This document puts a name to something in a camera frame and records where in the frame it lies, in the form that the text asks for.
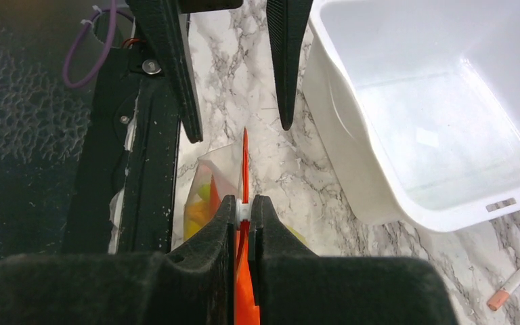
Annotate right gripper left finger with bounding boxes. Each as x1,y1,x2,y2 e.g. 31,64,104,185
0,196,237,324

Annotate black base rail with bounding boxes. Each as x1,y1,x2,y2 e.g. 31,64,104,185
61,49,181,254

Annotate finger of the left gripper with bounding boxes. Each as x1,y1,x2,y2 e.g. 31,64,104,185
127,0,203,143
266,0,313,131

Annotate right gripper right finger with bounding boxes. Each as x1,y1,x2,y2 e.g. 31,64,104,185
248,195,457,324

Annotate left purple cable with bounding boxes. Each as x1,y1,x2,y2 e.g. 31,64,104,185
62,0,135,89

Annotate clear zip bag orange zipper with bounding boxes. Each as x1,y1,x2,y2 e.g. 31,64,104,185
182,127,308,325

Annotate white marker pink cap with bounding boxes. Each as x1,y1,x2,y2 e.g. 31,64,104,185
487,268,520,311

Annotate white plastic bin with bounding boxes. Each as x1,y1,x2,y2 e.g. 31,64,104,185
303,1,520,232

